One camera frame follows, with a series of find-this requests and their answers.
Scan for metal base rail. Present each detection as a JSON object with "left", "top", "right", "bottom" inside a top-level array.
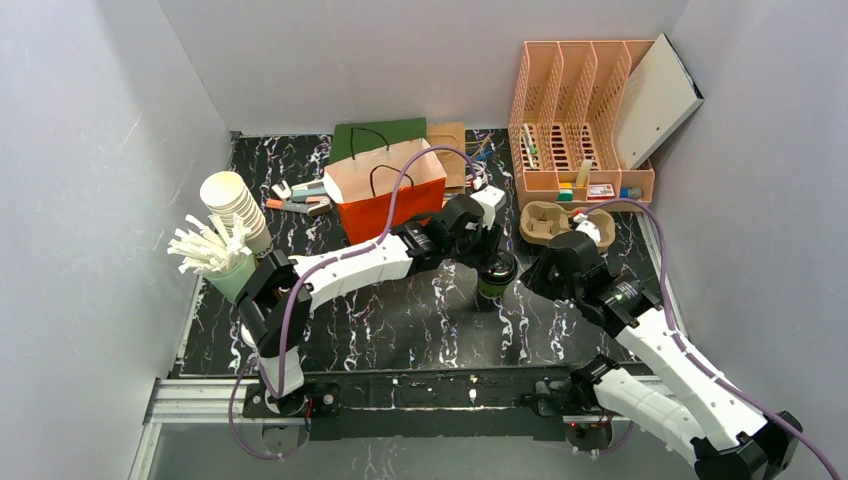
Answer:
[{"left": 140, "top": 365, "right": 753, "bottom": 478}]

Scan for single green paper cup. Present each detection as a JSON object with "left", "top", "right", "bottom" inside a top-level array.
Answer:
[{"left": 477, "top": 277, "right": 510, "bottom": 300}]

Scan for tall stack paper cups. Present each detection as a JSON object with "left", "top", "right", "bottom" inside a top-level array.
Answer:
[{"left": 199, "top": 171, "right": 273, "bottom": 258}]

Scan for pink desk file organizer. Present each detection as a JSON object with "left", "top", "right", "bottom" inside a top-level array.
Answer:
[{"left": 508, "top": 40, "right": 655, "bottom": 210}]

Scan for stack of pulp cup carriers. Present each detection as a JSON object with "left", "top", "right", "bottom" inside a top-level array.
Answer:
[{"left": 519, "top": 201, "right": 616, "bottom": 252}]

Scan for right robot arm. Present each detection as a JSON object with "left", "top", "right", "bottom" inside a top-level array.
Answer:
[{"left": 520, "top": 231, "right": 800, "bottom": 479}]

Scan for green cup of straws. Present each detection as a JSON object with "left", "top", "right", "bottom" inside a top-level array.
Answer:
[{"left": 166, "top": 214, "right": 256, "bottom": 305}]

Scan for green paper bag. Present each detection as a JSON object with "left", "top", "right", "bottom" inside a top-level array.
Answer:
[{"left": 328, "top": 117, "right": 427, "bottom": 164}]

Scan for white board panel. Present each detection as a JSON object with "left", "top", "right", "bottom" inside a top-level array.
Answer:
[{"left": 613, "top": 33, "right": 704, "bottom": 170}]

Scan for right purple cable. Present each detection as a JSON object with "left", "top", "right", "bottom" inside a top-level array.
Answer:
[{"left": 572, "top": 197, "right": 843, "bottom": 480}]

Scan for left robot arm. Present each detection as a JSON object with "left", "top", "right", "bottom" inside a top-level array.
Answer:
[{"left": 235, "top": 186, "right": 505, "bottom": 399}]

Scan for red small box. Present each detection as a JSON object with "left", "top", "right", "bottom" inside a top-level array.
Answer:
[{"left": 587, "top": 184, "right": 617, "bottom": 201}]

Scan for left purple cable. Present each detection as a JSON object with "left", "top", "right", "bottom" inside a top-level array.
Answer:
[{"left": 227, "top": 145, "right": 485, "bottom": 462}]

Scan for purple cable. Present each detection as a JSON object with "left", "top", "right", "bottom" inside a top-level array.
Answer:
[
  {"left": 572, "top": 197, "right": 843, "bottom": 480},
  {"left": 227, "top": 145, "right": 485, "bottom": 462}
]

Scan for brown kraft paper bag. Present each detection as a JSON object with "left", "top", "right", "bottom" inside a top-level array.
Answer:
[{"left": 426, "top": 122, "right": 466, "bottom": 193}]

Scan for orange paper bag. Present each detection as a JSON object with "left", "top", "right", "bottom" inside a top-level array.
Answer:
[{"left": 323, "top": 139, "right": 447, "bottom": 245}]

